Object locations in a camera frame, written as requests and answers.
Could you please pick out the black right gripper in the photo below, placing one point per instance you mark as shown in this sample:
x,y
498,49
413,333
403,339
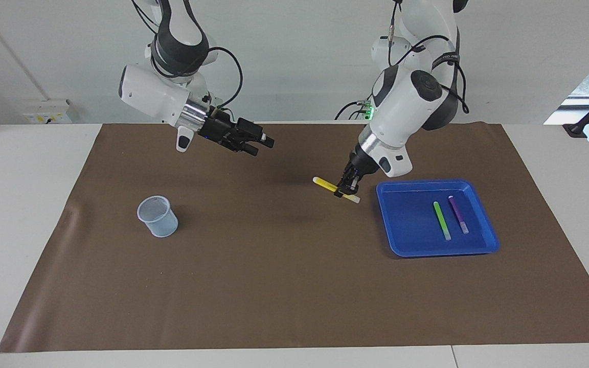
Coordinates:
x,y
220,131

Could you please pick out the clear plastic cup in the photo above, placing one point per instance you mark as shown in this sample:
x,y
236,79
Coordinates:
x,y
159,222

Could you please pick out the purple highlighter pen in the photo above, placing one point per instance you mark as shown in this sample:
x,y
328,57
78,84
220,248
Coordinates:
x,y
458,214

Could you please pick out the green highlighter pen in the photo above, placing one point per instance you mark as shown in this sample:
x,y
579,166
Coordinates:
x,y
442,221

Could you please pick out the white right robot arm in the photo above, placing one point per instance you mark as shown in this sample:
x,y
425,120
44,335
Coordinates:
x,y
156,94

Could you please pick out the white wall socket box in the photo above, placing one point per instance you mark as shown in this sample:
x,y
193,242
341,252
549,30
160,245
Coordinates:
x,y
46,111

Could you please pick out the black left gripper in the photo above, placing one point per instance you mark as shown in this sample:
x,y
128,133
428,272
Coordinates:
x,y
360,164

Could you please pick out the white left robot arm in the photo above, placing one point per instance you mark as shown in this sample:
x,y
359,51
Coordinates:
x,y
407,102

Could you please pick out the yellow highlighter pen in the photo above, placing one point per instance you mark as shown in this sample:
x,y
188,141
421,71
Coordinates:
x,y
325,184

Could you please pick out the blue plastic tray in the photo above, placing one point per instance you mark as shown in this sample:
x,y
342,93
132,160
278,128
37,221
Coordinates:
x,y
417,240

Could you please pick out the brown table mat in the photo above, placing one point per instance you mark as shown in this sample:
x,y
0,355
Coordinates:
x,y
284,286

